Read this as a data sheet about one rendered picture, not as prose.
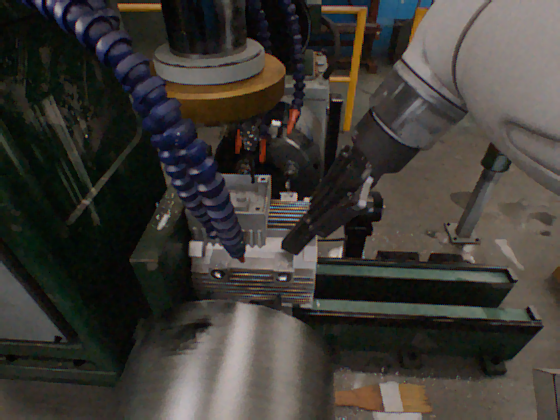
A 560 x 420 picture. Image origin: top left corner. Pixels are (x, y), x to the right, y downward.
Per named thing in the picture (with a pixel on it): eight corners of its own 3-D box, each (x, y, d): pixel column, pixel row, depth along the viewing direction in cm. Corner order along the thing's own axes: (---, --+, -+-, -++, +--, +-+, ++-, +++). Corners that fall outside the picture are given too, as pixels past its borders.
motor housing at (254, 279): (201, 321, 61) (180, 249, 48) (221, 246, 75) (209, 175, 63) (311, 327, 60) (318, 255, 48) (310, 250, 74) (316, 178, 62)
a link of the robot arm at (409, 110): (411, 75, 30) (368, 127, 33) (481, 126, 32) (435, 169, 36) (392, 48, 37) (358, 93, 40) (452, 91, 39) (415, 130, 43)
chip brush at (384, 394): (320, 413, 60) (320, 411, 60) (318, 384, 64) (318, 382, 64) (433, 413, 60) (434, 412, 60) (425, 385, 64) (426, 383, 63)
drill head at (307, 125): (212, 237, 78) (194, 140, 62) (240, 148, 109) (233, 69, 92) (320, 242, 77) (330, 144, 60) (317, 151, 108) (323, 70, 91)
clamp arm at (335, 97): (317, 217, 71) (327, 99, 54) (316, 208, 73) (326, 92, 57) (333, 218, 71) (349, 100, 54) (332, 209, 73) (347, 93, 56)
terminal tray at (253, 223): (192, 246, 54) (183, 212, 49) (207, 204, 62) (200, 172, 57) (266, 249, 53) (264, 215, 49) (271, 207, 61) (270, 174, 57)
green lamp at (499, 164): (486, 171, 78) (494, 154, 75) (477, 158, 83) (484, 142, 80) (512, 172, 78) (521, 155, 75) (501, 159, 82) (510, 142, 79)
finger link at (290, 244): (322, 224, 48) (322, 228, 48) (297, 252, 52) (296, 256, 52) (305, 216, 47) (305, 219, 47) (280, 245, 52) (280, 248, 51)
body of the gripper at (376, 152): (365, 96, 40) (321, 153, 45) (375, 128, 34) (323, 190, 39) (412, 127, 42) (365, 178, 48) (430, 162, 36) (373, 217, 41)
